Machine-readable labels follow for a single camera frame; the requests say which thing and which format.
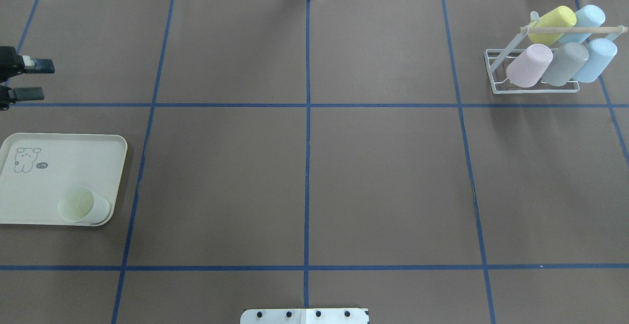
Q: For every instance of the white cream cup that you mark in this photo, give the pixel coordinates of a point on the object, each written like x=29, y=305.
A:
x=82, y=205

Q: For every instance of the yellow cup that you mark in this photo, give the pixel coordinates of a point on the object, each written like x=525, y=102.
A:
x=560, y=17

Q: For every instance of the grey cup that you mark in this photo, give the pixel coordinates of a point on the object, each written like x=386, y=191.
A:
x=566, y=62

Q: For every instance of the light blue cup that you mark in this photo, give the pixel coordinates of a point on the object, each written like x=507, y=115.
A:
x=601, y=52

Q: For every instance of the cream plastic tray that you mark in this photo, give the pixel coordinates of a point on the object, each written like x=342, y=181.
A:
x=37, y=168

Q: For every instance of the white wire cup rack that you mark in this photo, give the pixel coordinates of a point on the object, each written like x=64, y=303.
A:
x=497, y=60

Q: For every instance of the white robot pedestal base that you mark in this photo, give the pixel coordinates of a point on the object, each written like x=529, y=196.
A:
x=306, y=316

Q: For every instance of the pink cup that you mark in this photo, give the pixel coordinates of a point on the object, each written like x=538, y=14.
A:
x=527, y=69

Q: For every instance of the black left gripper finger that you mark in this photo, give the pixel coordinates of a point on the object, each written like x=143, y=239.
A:
x=12, y=64
x=9, y=96

